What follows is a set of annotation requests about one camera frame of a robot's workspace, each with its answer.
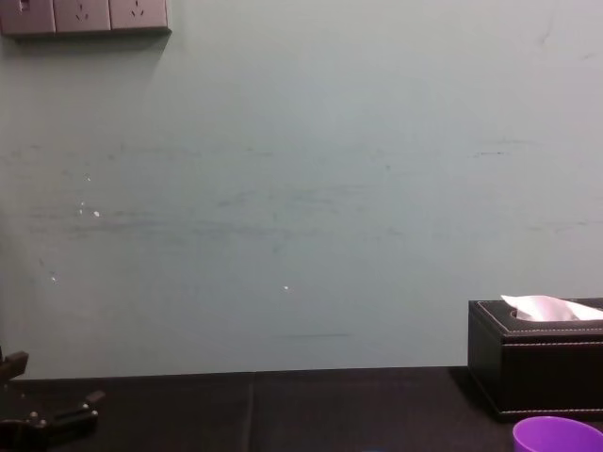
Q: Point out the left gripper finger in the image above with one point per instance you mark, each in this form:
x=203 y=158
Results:
x=16 y=363
x=75 y=412

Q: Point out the black table cloth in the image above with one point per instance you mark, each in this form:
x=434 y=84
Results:
x=292 y=414

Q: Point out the black leather tissue box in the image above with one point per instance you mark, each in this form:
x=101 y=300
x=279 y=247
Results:
x=532 y=372

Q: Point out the purple plastic cup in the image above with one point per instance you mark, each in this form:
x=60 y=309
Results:
x=551 y=435

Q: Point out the white paper tissue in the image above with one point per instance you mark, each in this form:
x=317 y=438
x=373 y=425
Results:
x=546 y=308

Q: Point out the grey wall socket panel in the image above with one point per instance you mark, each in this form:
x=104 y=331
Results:
x=85 y=16

